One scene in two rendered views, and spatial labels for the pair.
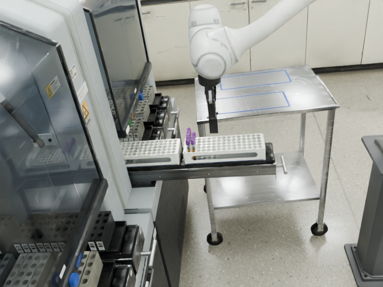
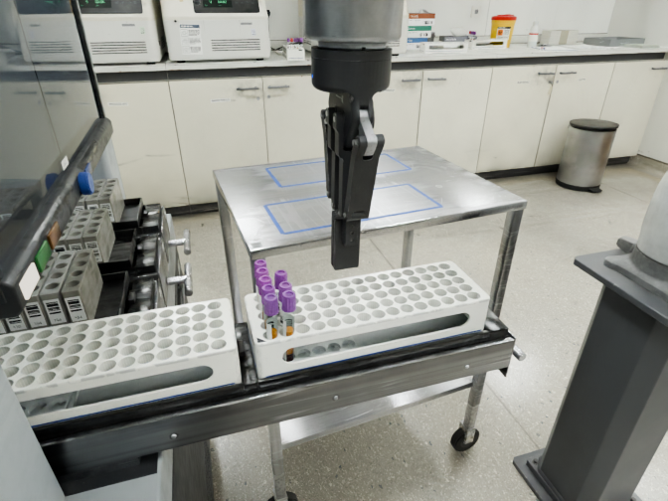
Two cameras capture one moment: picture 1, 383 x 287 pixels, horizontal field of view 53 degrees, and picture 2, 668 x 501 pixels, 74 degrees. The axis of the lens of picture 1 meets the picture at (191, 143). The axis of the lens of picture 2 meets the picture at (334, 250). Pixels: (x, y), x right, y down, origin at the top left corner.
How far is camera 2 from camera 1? 0.90 m
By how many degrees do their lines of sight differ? 22
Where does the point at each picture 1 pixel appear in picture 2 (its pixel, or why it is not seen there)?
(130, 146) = (51, 344)
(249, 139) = (427, 278)
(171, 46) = (141, 155)
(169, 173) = (209, 420)
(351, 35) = (401, 140)
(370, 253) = (592, 479)
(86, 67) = not seen: outside the picture
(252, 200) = (356, 413)
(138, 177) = (89, 454)
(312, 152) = not seen: hidden behind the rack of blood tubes
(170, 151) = (209, 344)
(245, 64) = not seen: hidden behind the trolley
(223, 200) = (298, 422)
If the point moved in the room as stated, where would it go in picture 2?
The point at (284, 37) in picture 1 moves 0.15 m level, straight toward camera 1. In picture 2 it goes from (316, 142) to (319, 148)
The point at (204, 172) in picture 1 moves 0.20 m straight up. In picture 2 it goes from (323, 396) to (320, 247)
